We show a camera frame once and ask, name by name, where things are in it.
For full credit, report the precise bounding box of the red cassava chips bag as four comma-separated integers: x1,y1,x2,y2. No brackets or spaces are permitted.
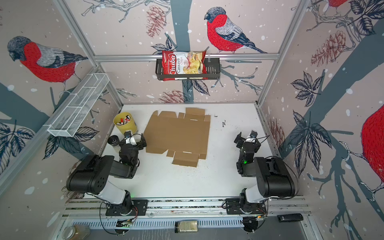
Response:
162,51,207,81

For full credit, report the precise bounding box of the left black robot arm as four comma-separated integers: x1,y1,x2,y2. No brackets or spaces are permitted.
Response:
66,131,147,206

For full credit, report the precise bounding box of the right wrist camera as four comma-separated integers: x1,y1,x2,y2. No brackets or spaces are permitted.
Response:
245,130,258,143

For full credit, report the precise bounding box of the black lidded spice jar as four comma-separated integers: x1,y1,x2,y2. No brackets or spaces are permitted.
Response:
108,135,121,154

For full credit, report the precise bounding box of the black wall basket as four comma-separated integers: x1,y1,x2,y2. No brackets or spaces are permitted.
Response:
155,58,221,81

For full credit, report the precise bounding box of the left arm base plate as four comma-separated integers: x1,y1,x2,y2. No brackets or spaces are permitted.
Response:
106,199,149,217

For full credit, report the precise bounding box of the glass jar lying flat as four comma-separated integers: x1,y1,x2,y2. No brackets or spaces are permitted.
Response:
175,220,198,233

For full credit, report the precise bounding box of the black remote device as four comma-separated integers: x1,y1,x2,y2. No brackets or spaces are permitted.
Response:
277,213,304,223

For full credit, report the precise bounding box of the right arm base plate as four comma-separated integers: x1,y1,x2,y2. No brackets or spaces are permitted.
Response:
222,198,267,216

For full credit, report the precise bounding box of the white wire mesh shelf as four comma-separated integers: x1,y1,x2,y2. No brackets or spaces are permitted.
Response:
48,73,110,137

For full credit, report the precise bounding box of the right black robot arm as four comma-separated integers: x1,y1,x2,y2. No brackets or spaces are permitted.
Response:
234,131,297,205

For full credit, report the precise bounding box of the brown cardboard box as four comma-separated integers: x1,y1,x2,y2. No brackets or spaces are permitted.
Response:
144,108,211,168

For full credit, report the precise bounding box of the yellow cup with markers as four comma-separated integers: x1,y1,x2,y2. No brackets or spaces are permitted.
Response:
113,112,138,135

